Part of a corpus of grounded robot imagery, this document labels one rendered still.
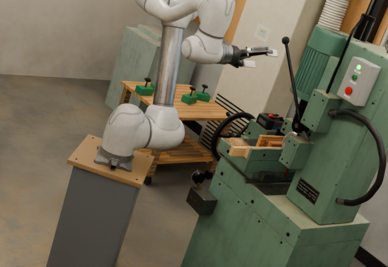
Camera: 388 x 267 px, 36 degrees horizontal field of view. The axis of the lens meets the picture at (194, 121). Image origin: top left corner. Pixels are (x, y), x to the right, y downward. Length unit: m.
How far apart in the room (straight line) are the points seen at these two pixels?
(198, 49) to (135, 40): 2.68
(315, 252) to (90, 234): 1.03
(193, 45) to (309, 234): 0.88
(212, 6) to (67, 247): 1.35
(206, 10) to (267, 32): 2.04
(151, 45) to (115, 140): 2.14
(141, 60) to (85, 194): 2.25
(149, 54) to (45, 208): 1.76
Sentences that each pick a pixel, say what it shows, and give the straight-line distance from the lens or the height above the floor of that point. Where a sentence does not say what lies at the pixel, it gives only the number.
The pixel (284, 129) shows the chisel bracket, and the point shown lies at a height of 1.02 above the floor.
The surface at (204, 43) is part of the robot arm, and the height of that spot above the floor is 1.35.
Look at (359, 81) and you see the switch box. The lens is 2.29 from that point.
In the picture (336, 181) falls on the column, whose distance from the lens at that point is 2.42.
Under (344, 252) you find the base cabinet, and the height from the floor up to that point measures 0.65.
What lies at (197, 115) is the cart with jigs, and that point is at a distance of 4.01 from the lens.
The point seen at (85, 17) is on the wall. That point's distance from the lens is 5.45.
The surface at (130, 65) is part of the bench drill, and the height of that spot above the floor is 0.44.
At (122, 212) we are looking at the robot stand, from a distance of 2.76.
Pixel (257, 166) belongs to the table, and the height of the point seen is 0.87.
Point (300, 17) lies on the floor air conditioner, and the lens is 4.13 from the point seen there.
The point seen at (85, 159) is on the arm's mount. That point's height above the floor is 0.62.
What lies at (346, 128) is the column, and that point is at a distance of 2.39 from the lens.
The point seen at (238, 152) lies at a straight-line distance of 2.55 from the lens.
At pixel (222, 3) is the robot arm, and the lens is 2.24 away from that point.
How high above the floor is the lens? 1.83
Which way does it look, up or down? 20 degrees down
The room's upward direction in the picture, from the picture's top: 19 degrees clockwise
